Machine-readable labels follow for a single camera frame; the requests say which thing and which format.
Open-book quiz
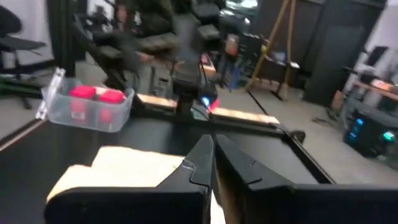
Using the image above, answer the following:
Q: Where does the clear plastic bin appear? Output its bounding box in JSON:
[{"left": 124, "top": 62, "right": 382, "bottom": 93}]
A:
[{"left": 40, "top": 67, "right": 135, "bottom": 134}]

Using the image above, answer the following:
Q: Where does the black table mat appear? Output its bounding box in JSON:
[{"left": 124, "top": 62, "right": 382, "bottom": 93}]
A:
[{"left": 0, "top": 118, "right": 318, "bottom": 224}]

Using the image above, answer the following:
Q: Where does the dark tall cabinet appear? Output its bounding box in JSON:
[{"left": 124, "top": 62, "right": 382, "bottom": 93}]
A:
[{"left": 304, "top": 0, "right": 386, "bottom": 106}]

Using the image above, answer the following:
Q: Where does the yellow folded cloth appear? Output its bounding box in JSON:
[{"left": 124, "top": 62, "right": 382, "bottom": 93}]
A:
[{"left": 46, "top": 146, "right": 226, "bottom": 224}]

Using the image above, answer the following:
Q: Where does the yellow wooden stand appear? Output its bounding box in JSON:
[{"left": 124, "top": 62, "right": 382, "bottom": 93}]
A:
[{"left": 248, "top": 0, "right": 298, "bottom": 91}]

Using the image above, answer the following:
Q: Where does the red smoked paprika tin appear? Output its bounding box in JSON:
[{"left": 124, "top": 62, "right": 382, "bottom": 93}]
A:
[
  {"left": 68, "top": 85, "right": 96, "bottom": 121},
  {"left": 98, "top": 89, "right": 126, "bottom": 124}
]

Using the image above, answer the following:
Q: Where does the black office chair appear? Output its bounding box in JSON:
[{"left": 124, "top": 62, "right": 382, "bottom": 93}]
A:
[{"left": 0, "top": 4, "right": 47, "bottom": 110}]

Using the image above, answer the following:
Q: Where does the black computer tower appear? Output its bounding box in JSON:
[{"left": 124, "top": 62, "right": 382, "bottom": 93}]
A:
[{"left": 343, "top": 102, "right": 398, "bottom": 158}]

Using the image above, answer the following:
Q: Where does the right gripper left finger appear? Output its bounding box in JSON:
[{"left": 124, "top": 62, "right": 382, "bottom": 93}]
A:
[{"left": 45, "top": 134, "right": 215, "bottom": 224}]

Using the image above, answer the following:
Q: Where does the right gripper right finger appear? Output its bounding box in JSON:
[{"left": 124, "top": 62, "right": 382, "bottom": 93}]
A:
[{"left": 213, "top": 134, "right": 398, "bottom": 224}]

